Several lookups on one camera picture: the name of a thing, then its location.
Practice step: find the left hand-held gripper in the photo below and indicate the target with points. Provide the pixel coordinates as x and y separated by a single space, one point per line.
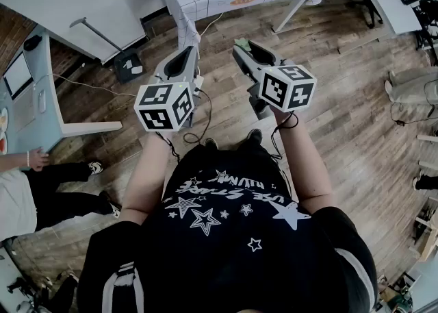
161 109

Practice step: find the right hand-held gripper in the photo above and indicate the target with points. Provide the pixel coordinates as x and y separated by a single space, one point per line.
273 89

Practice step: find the person's right forearm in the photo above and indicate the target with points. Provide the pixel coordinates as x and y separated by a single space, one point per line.
304 161

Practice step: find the person's left forearm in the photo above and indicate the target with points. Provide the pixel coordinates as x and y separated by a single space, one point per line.
147 174

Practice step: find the small plate with food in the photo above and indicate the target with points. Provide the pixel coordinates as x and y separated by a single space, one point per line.
2 117
2 142

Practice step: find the person's right black shoe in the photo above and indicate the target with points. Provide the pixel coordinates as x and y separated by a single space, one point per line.
254 135

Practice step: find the person's black shoe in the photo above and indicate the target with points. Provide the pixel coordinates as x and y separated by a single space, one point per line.
254 135
210 144

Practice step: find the person's left black shoe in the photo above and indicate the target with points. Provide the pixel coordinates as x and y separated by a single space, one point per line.
210 144

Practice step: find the person's black trousers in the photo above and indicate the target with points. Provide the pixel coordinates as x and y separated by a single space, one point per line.
236 150

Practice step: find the white computer mouse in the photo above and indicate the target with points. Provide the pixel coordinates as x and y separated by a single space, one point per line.
41 101

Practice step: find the pale blue desk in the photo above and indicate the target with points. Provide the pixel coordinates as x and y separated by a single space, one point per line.
46 116

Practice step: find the small round black object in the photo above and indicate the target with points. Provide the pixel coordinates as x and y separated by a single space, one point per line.
32 42

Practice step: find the person's black star-print shirt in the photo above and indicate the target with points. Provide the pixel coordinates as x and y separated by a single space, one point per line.
222 253

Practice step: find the light wooden rack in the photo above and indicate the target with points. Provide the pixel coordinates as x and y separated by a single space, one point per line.
429 243

